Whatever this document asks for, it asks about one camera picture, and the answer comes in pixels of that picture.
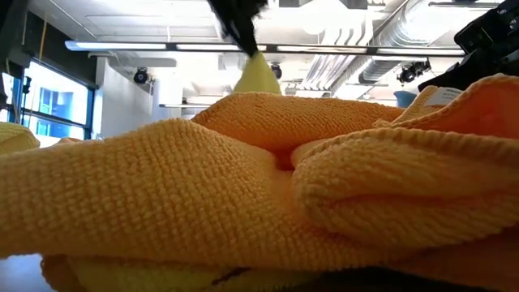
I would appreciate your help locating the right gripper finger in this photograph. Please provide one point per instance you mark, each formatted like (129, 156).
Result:
(486, 71)

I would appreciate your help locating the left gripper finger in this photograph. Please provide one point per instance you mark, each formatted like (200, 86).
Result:
(253, 8)
(235, 24)

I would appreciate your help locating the yellow microfiber towel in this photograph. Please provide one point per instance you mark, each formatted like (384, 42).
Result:
(16, 140)
(257, 79)
(142, 280)

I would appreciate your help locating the orange microfiber towel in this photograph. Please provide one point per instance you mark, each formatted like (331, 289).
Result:
(162, 182)

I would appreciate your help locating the long ceiling light bar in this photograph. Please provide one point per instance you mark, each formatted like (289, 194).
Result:
(121, 45)

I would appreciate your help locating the black framed window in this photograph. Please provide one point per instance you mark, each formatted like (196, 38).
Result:
(57, 101)

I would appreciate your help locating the black ceiling camera cluster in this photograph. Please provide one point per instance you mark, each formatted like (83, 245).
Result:
(413, 72)

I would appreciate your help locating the silver ventilation duct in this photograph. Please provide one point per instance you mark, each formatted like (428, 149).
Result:
(397, 38)

